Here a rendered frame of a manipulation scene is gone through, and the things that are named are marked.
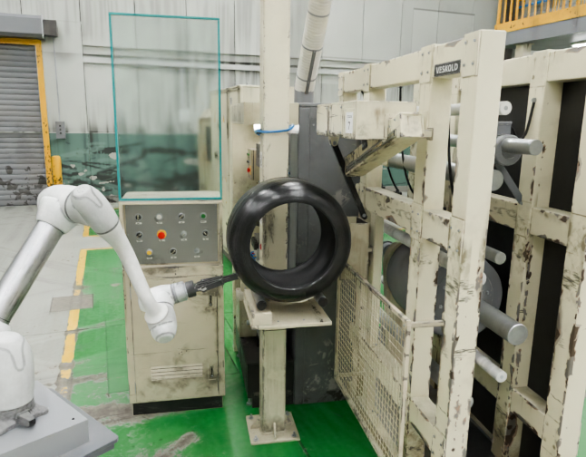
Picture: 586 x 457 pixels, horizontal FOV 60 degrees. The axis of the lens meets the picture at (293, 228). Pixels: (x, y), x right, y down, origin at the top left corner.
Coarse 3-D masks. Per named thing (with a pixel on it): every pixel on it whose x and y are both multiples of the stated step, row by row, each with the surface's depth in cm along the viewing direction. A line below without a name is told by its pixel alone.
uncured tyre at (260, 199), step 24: (264, 192) 219; (288, 192) 218; (312, 192) 221; (240, 216) 219; (336, 216) 225; (240, 240) 219; (336, 240) 228; (240, 264) 221; (312, 264) 255; (336, 264) 229; (264, 288) 225; (288, 288) 227; (312, 288) 229
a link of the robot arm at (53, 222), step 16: (48, 192) 193; (64, 192) 190; (48, 208) 189; (48, 224) 189; (64, 224) 191; (32, 240) 186; (48, 240) 188; (16, 256) 184; (32, 256) 184; (48, 256) 190; (16, 272) 181; (32, 272) 184; (0, 288) 179; (16, 288) 180; (0, 304) 177; (16, 304) 181; (0, 320) 176
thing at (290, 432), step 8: (248, 416) 298; (256, 416) 298; (288, 416) 299; (248, 424) 290; (256, 432) 284; (272, 432) 282; (280, 432) 283; (288, 432) 284; (296, 432) 284; (256, 440) 276; (264, 440) 277; (272, 440) 277; (280, 440) 277; (288, 440) 278; (296, 440) 278
